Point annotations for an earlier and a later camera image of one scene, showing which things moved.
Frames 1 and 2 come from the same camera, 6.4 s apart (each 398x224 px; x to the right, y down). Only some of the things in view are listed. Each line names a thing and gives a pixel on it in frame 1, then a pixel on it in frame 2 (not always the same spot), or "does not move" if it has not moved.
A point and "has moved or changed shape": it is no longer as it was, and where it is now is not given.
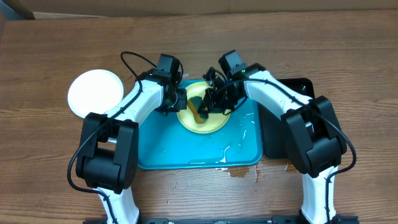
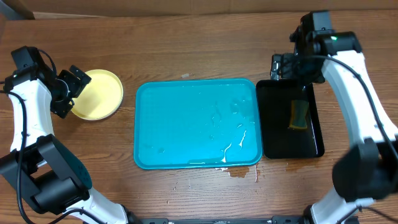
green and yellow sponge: x=193 y=103 has moved or changed shape
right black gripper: x=217 y=104 to x=285 y=65
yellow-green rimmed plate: x=216 y=121 to x=100 y=98
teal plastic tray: x=163 y=142 does not move
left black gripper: x=181 y=105 to x=60 y=107
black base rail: x=336 y=219 does not move
